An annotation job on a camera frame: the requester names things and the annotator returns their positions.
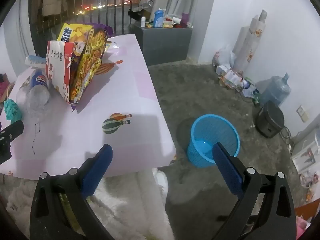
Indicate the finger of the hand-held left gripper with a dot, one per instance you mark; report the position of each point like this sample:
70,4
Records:
12,132

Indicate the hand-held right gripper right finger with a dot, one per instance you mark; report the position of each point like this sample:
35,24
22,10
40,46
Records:
227,170

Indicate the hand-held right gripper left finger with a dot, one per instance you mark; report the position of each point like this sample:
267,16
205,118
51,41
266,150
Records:
97,170

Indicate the teal knitted cloth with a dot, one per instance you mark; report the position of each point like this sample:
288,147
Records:
12,108

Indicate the blue plastic wastebasket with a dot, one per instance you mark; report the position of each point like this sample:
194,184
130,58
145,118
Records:
212,132

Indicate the blue label cola bottle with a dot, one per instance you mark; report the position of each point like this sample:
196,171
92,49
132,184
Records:
38,82

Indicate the white red paper bag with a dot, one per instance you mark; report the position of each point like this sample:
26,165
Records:
57,65

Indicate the yellow noodle snack packet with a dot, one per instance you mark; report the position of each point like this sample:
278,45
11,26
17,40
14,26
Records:
86,67

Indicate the red pink clothing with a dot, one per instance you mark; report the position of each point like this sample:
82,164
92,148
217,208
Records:
3,87

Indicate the white shoe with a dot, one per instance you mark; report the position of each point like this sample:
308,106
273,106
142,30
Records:
161,180

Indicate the black rice cooker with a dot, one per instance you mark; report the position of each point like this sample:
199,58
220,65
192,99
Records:
270,120

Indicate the white appliance box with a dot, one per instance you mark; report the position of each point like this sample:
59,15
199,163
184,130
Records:
303,152

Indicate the pile of colourful packets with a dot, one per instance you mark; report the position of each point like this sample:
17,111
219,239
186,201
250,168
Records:
311,182

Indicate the pile of printed cartons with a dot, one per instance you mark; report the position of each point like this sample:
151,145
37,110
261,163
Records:
232,78

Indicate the blue water jug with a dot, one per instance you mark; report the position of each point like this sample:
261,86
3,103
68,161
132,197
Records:
276,91

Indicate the white plastic bag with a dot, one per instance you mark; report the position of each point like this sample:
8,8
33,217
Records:
225,56

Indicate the rolled printed wallpaper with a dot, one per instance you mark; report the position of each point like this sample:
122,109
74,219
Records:
250,45

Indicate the grey cabinet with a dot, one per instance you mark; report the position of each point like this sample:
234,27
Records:
165,45

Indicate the metal railing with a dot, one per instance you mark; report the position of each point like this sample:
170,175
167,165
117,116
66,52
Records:
100,7

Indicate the small white bottle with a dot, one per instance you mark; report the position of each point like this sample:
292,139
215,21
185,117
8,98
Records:
143,22

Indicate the purple box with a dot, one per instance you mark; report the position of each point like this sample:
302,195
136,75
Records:
186,19

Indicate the cluster of small packets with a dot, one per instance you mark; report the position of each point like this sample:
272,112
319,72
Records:
172,23

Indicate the black bag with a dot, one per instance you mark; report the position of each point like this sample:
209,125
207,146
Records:
137,14

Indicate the blue detergent bottle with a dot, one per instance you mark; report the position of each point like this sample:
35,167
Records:
158,20

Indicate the wall socket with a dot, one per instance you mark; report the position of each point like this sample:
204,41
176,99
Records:
303,113

